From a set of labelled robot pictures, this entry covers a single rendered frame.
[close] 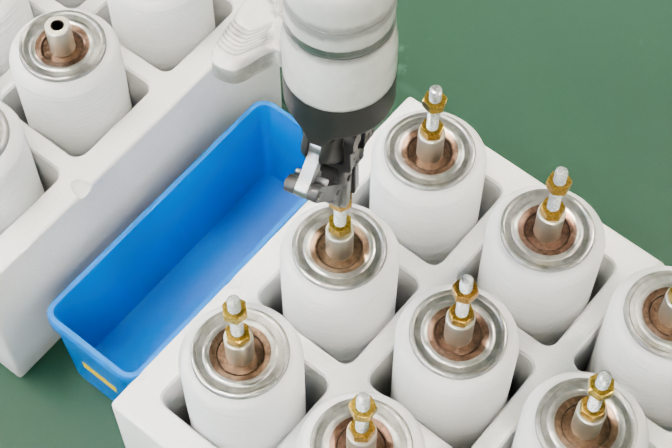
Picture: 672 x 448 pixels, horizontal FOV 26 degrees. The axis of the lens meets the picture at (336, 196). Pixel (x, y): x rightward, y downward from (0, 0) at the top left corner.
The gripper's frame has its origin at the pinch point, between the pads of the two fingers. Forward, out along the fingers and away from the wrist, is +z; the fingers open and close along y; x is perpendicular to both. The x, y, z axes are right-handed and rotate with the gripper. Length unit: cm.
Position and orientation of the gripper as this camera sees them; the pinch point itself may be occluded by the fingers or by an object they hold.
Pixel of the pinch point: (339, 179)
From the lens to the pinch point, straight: 106.5
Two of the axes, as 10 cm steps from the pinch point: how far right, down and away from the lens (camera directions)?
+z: 0.0, 5.2, 8.6
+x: -9.0, -3.7, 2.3
